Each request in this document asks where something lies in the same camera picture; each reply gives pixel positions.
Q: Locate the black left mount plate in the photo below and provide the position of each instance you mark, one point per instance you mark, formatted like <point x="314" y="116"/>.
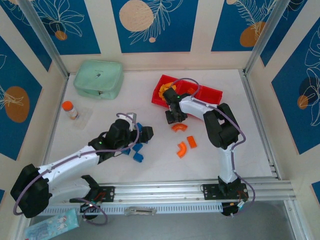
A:
<point x="108" y="193"/>

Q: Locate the mint green zip pouch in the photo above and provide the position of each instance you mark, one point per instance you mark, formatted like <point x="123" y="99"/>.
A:
<point x="98" y="77"/>

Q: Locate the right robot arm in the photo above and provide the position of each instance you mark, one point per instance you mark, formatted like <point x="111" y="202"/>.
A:
<point x="226" y="165"/>

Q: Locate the small yellow lego brick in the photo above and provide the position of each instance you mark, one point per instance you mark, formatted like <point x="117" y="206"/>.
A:
<point x="160" y="94"/>

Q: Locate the red three-compartment bin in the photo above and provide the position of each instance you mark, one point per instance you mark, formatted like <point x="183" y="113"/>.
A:
<point x="212" y="96"/>

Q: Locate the aluminium frame post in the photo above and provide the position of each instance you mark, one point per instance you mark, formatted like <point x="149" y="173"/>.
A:
<point x="45" y="37"/>
<point x="268" y="37"/>

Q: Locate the printed tissue pack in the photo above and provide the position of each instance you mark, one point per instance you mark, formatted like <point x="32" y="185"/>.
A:
<point x="52" y="226"/>

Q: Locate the orange-capped white bottle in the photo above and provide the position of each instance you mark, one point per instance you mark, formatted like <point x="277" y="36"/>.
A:
<point x="70" y="110"/>

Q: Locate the long yellow lego brick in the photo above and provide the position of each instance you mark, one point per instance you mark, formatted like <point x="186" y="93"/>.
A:
<point x="165" y="87"/>

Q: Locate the black mount plate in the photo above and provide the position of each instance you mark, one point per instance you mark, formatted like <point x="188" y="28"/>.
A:
<point x="211" y="192"/>
<point x="108" y="193"/>

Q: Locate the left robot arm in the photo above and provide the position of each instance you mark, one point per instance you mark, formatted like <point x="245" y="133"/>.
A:
<point x="72" y="160"/>

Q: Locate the orange lego brick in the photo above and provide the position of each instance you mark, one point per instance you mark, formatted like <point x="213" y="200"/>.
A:
<point x="192" y="141"/>
<point x="192" y="90"/>

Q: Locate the black right mount plate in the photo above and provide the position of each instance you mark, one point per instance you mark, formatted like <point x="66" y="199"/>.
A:
<point x="211" y="192"/>

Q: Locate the blue lego brick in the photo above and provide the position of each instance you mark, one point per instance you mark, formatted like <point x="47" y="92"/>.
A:
<point x="139" y="125"/>
<point x="137" y="148"/>
<point x="138" y="158"/>
<point x="128" y="151"/>

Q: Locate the orange arch lego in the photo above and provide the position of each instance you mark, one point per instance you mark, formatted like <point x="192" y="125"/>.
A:
<point x="183" y="148"/>
<point x="179" y="127"/>

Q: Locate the aluminium side rail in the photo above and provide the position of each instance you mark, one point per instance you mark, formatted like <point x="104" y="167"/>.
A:
<point x="54" y="125"/>
<point x="260" y="125"/>

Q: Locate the clear plastic tray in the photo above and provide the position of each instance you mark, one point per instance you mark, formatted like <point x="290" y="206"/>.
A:
<point x="83" y="117"/>

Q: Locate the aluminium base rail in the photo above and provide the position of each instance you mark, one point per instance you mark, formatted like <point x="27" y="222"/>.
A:
<point x="160" y="192"/>

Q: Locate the clear plastic tool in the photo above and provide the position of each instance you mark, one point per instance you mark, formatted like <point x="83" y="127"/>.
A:
<point x="140" y="211"/>

